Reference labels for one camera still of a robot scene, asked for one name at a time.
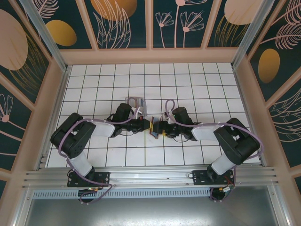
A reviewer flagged aluminium frame post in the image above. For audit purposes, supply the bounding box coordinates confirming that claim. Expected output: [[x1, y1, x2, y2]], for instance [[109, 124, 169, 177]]
[[20, 0, 71, 73], [231, 0, 280, 69]]

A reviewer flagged aluminium mounting rail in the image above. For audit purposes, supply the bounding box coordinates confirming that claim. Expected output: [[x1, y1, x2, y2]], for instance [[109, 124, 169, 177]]
[[22, 166, 278, 189]]

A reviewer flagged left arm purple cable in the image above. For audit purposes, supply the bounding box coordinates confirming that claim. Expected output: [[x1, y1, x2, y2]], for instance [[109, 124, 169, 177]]
[[57, 107, 142, 205]]

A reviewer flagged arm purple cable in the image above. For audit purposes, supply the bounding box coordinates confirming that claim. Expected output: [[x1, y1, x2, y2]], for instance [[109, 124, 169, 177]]
[[164, 99, 264, 202], [57, 107, 142, 205]]

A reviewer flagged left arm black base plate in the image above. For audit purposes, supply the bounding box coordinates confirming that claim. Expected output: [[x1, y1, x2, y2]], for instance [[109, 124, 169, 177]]
[[67, 171, 111, 188]]

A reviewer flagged clear acrylic card stand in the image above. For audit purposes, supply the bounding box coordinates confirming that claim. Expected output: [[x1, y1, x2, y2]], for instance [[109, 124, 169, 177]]
[[126, 96, 148, 116]]

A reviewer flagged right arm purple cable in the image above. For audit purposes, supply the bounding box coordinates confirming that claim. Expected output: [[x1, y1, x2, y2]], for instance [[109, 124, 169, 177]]
[[164, 99, 264, 202]]

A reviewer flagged slotted grey cable duct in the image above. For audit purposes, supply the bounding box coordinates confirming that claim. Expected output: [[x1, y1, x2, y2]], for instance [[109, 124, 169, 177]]
[[32, 188, 212, 198]]

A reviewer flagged green circuit board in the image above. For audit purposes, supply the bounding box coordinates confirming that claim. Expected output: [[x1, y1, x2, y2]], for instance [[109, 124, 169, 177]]
[[221, 184, 236, 196]]

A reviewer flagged aluminium side rail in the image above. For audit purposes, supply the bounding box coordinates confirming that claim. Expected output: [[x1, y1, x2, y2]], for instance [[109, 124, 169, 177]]
[[36, 67, 72, 170], [231, 65, 268, 165]]

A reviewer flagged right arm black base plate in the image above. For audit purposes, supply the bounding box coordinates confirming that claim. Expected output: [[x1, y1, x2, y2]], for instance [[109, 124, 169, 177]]
[[191, 169, 235, 186]]

